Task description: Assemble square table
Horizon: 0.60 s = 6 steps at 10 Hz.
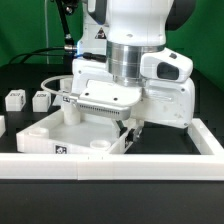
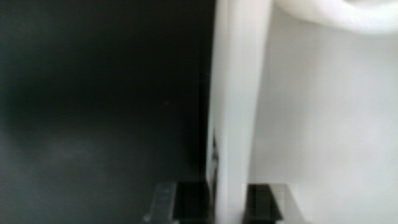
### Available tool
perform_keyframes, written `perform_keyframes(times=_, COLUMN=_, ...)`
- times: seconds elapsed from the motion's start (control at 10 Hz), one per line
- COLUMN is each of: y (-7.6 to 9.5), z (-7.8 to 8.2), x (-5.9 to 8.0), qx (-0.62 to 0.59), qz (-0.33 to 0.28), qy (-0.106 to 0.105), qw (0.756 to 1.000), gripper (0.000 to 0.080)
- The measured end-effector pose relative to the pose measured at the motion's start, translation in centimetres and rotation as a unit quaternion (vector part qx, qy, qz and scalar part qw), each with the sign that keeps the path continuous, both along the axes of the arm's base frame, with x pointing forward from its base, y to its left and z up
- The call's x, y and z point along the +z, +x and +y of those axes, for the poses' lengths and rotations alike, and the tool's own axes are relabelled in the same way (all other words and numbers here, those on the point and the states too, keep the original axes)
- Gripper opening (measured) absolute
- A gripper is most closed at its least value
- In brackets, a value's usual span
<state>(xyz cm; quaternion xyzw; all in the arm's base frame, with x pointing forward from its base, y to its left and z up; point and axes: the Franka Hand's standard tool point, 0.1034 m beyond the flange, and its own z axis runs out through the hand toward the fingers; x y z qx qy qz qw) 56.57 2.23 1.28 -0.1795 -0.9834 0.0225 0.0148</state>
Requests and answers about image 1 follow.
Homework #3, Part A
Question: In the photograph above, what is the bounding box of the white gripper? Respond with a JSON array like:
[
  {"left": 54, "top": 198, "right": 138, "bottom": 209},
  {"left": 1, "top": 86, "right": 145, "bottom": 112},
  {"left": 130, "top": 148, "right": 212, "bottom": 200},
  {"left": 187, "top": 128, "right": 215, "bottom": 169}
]
[{"left": 72, "top": 47, "right": 195, "bottom": 142}]

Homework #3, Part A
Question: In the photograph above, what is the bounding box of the white square table top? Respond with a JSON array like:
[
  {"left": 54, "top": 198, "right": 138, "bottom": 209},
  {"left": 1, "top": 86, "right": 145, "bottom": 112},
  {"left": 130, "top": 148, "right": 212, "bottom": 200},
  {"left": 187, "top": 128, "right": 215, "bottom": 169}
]
[{"left": 16, "top": 109, "right": 136, "bottom": 155}]

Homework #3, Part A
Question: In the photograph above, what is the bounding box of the white sheet with markers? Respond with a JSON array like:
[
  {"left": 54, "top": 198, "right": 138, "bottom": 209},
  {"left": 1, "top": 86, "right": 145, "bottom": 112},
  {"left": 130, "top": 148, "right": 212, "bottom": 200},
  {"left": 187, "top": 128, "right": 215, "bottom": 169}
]
[{"left": 53, "top": 95, "right": 62, "bottom": 106}]

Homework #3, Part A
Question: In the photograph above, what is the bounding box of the white U-shaped obstacle fence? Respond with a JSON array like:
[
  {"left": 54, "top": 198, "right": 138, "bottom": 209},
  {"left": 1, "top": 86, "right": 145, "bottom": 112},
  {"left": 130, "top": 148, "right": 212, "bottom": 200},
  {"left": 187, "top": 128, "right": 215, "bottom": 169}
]
[{"left": 0, "top": 119, "right": 224, "bottom": 181}]

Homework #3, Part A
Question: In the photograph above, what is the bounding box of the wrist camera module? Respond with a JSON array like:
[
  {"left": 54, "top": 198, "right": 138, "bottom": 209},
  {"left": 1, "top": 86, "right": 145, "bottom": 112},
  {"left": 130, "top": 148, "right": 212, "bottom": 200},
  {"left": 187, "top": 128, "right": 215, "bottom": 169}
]
[{"left": 64, "top": 80, "right": 142, "bottom": 120}]

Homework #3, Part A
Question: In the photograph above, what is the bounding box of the white camera cable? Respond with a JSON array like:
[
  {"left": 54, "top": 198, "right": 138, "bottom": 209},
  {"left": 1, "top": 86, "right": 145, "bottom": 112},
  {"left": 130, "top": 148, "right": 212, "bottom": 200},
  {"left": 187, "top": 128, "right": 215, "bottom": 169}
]
[{"left": 40, "top": 75, "right": 74, "bottom": 98}]

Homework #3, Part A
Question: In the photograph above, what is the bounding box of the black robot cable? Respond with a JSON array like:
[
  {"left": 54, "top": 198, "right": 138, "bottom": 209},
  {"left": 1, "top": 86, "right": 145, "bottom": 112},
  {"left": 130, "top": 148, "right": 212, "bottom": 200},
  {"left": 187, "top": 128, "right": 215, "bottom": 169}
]
[{"left": 7, "top": 0, "right": 108, "bottom": 65}]

